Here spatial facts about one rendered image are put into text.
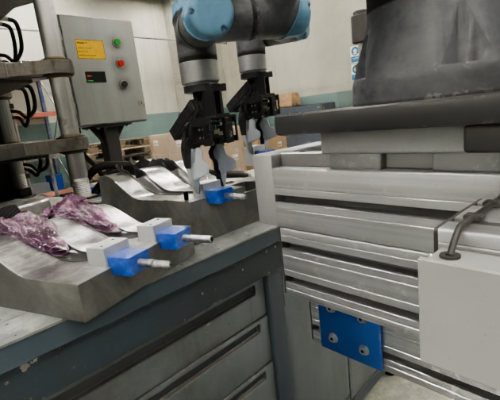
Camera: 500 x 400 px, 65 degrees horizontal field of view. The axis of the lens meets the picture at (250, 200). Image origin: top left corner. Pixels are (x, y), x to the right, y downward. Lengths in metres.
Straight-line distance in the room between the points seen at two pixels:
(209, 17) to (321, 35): 7.81
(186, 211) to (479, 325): 0.62
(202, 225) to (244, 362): 0.35
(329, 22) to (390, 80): 8.02
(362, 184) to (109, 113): 1.37
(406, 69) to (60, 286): 0.48
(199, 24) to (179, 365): 0.62
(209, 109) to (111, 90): 0.96
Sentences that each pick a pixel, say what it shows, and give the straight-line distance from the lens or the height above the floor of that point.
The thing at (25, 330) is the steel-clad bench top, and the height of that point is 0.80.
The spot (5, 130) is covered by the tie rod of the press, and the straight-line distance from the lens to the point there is 2.11.
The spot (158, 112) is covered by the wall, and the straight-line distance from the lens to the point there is 8.86.
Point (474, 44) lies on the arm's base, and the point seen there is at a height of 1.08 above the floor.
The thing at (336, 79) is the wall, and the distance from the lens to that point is 8.22.
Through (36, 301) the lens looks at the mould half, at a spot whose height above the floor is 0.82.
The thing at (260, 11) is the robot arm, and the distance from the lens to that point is 0.72.
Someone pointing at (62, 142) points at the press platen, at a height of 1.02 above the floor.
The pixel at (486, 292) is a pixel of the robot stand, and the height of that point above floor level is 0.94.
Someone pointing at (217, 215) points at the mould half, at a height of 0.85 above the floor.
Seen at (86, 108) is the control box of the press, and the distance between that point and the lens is 1.64.
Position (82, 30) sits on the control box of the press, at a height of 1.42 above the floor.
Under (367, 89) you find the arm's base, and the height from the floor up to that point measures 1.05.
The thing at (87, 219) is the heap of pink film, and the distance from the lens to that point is 0.79.
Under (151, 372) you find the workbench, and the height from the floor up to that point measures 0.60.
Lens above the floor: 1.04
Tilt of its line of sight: 12 degrees down
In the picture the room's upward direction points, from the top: 7 degrees counter-clockwise
